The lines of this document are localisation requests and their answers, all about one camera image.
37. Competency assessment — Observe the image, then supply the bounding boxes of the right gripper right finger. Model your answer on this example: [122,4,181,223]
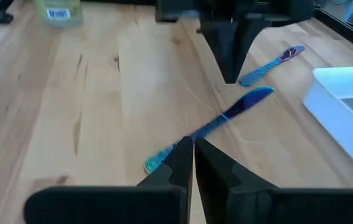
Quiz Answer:
[194,138,353,224]

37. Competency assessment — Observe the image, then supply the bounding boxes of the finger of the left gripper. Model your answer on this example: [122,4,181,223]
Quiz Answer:
[199,20,239,84]
[233,20,273,84]

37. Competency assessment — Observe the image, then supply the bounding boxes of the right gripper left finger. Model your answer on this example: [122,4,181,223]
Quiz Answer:
[23,136,194,224]

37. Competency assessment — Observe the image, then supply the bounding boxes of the iridescent rainbow knife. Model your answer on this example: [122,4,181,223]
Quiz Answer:
[238,45,306,88]
[144,86,275,174]

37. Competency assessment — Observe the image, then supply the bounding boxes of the white cutlery organizer tray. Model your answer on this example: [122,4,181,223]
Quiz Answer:
[303,65,353,165]

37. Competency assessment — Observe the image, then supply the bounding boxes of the clear plastic bottle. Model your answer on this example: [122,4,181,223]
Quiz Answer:
[34,0,83,28]

